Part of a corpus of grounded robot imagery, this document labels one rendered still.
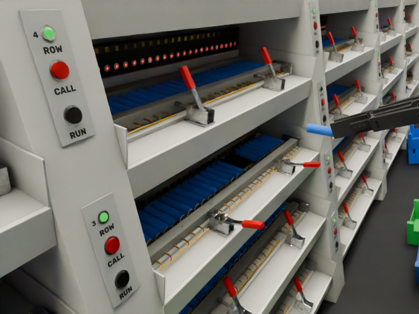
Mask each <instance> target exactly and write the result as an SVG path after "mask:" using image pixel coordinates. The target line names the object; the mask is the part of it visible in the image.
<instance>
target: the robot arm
mask: <svg viewBox="0 0 419 314"><path fill-rule="evenodd" d="M418 123H419V95H415V96H412V97H408V98H405V99H402V100H399V101H396V102H392V103H388V104H386V105H381V106H379V107H378V108H376V109H374V110H369V111H366V112H362V113H357V114H354V115H350V116H347V117H343V118H338V119H335V120H334V122H333V123H331V124H330V127H331V130H332V133H333V136H334V138H335V139H337V138H341V137H345V136H350V135H354V134H357V133H363V132H366V131H370V130H373V132H378V131H382V130H388V129H392V128H398V127H402V126H408V125H414V124H418Z"/></svg>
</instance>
